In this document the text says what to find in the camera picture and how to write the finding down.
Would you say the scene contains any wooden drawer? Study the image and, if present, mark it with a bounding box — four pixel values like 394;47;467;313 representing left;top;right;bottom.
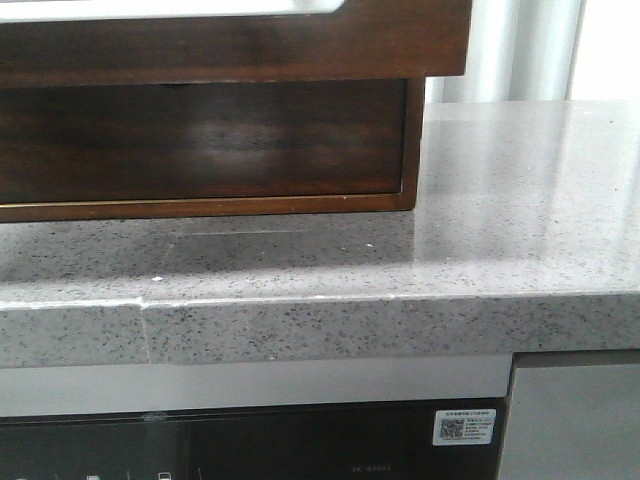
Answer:
1;1;472;88

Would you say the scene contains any dark wooden drawer cabinet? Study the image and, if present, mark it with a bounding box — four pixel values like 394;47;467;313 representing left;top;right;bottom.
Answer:
1;78;424;222

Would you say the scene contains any black built-in appliance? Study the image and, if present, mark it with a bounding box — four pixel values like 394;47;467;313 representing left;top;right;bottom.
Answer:
1;398;506;479

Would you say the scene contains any white QR code sticker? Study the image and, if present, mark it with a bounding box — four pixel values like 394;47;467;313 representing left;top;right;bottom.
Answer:
432;408;497;446

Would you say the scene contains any grey curtain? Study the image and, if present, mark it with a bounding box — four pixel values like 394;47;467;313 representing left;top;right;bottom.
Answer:
424;0;640;105

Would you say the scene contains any grey cabinet door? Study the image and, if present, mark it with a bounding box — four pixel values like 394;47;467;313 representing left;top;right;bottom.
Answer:
498;350;639;479

